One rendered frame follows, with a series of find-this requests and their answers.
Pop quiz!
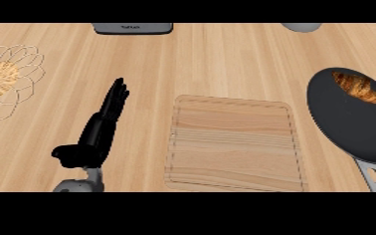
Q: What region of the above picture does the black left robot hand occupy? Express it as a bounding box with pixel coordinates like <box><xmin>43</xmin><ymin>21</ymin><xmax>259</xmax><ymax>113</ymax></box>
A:
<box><xmin>50</xmin><ymin>77</ymin><xmax>132</xmax><ymax>169</ymax></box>

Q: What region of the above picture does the pale wooden cutting board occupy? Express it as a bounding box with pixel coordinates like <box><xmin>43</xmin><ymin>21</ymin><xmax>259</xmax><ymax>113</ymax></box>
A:
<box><xmin>163</xmin><ymin>94</ymin><xmax>309</xmax><ymax>193</ymax></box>

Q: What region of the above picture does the dark grey frying pan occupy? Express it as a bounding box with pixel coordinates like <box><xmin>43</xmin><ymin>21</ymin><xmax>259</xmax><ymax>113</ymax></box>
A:
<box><xmin>305</xmin><ymin>67</ymin><xmax>376</xmax><ymax>193</ymax></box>

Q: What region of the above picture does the brown croissant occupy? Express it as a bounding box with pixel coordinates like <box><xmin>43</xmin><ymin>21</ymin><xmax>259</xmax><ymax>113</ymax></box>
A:
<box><xmin>330</xmin><ymin>71</ymin><xmax>376</xmax><ymax>105</ymax></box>

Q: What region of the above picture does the flower-pattern placemat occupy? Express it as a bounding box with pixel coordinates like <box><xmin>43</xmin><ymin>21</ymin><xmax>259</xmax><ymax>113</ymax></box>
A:
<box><xmin>0</xmin><ymin>44</ymin><xmax>47</xmax><ymax>121</ymax></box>

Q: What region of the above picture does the dark grey flat appliance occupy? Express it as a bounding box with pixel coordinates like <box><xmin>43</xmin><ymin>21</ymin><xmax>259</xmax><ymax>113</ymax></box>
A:
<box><xmin>91</xmin><ymin>23</ymin><xmax>175</xmax><ymax>36</ymax></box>

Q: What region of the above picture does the grey rounded object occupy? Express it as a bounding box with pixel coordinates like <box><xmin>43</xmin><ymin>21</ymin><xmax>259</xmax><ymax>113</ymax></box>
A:
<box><xmin>278</xmin><ymin>23</ymin><xmax>324</xmax><ymax>34</ymax></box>

